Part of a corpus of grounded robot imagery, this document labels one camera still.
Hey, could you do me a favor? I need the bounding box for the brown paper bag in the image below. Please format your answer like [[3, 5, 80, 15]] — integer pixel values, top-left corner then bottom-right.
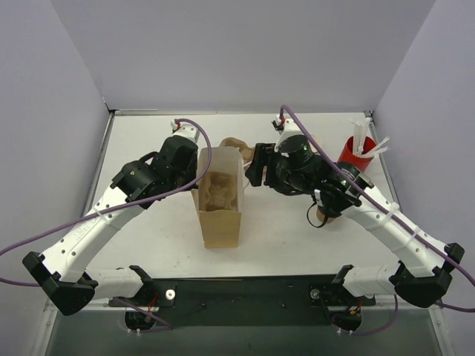
[[191, 147, 244, 248]]

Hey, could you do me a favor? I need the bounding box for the single brown cup carrier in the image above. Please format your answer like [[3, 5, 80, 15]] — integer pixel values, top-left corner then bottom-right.
[[199, 171, 238, 211]]

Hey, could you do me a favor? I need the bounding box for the brown paper coffee cup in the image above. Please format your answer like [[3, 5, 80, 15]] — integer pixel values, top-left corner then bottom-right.
[[315, 207, 334, 224]]

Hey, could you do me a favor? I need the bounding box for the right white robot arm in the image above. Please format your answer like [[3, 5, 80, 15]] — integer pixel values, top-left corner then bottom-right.
[[246, 135, 465, 308]]

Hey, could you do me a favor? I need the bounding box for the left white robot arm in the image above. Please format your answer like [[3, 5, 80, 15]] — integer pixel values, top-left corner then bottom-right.
[[22, 133, 198, 316]]

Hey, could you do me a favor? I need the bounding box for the brown cardboard cup carrier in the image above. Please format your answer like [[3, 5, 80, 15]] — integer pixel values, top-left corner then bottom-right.
[[220, 137, 255, 164]]

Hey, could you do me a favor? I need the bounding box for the red cylindrical straw holder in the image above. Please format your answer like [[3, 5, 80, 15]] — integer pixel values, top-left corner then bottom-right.
[[337, 136, 376, 172]]

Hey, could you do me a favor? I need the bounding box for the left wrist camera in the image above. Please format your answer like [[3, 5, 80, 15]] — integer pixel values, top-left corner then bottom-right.
[[171, 119, 200, 143]]

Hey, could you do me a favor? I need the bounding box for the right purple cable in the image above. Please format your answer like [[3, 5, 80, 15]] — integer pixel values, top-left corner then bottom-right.
[[279, 105, 475, 337]]

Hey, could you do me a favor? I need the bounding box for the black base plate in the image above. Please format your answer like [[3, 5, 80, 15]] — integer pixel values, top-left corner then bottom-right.
[[109, 274, 376, 329]]

